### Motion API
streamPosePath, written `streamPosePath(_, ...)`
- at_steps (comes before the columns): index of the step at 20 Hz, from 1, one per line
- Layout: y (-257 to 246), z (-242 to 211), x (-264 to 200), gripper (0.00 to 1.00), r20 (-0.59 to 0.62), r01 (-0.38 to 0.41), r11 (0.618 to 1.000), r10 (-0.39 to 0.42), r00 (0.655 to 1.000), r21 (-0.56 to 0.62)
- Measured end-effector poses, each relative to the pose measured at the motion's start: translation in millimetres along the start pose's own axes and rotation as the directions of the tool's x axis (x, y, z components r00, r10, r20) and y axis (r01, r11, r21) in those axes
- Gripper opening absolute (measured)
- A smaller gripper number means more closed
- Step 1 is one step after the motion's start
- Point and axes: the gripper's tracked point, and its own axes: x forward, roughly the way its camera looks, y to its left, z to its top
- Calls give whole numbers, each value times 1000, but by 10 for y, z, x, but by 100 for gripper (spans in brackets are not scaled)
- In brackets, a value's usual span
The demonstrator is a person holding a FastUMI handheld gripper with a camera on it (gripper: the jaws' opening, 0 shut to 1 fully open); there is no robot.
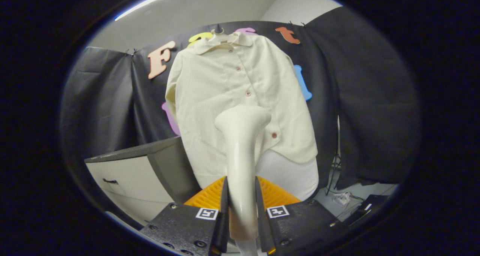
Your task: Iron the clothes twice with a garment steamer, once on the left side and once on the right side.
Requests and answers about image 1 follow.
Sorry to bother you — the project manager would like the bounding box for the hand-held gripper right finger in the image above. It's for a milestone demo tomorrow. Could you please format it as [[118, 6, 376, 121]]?
[[255, 175, 350, 256]]

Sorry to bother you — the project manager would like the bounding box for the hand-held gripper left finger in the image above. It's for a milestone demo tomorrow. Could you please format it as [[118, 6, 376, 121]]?
[[139, 176, 228, 256]]

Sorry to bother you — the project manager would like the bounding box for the white garment steamer head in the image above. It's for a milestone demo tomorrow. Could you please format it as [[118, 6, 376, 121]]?
[[214, 105, 272, 242]]

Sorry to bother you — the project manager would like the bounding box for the cream button-up shirt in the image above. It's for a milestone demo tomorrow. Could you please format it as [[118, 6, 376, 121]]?
[[165, 32, 318, 189]]

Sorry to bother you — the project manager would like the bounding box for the white ironing form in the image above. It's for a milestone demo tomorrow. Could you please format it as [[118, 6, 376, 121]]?
[[255, 148, 320, 202]]

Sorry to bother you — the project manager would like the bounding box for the grey top white cabinet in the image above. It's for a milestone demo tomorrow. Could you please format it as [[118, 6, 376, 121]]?
[[84, 136, 203, 227]]

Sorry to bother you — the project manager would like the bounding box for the black box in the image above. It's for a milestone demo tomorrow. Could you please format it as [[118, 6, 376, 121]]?
[[343, 194, 390, 226]]

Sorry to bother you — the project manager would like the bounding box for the black backdrop cloth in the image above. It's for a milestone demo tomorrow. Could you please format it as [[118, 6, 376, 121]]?
[[60, 6, 421, 192]]

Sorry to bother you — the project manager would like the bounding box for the ceiling light panel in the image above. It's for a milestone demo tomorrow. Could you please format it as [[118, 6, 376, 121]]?
[[114, 0, 190, 21]]

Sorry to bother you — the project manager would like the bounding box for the black cable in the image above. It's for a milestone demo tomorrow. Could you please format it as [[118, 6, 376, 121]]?
[[325, 154, 342, 196]]

